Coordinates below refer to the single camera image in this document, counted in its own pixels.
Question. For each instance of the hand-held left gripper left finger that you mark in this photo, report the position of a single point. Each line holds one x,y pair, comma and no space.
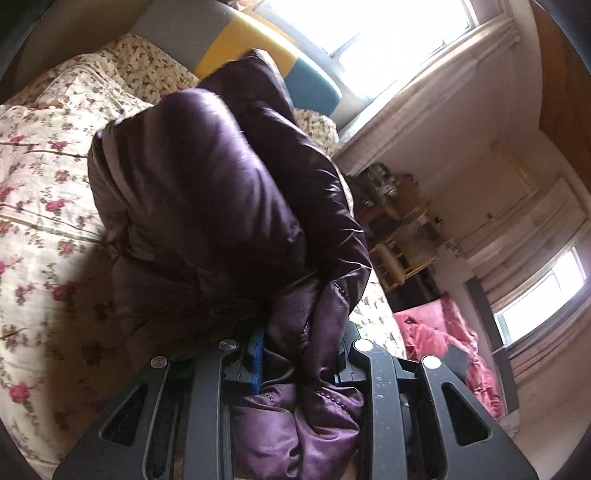
256,364

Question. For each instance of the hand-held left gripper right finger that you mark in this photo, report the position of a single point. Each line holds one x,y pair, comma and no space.
369,369

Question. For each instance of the purple quilted puffer jacket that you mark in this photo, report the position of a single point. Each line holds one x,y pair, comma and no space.
207,184

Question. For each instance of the pink crumpled cloth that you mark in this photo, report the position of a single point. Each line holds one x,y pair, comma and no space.
429,332

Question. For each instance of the wooden chair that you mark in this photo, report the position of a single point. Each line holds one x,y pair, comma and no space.
399,272

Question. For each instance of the cluttered wooden table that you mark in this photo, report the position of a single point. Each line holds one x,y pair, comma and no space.
406,198

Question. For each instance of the small bright window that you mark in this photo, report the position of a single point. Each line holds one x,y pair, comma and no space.
535,309

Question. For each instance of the pale pink curtain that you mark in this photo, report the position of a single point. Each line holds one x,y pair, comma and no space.
554,221

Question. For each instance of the floral cream duvet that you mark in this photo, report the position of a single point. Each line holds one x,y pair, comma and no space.
37,184

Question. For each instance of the grey yellow blue headboard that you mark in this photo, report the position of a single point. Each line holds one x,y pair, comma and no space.
249,46

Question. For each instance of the brown wooden panel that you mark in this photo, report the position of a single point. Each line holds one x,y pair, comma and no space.
563,83

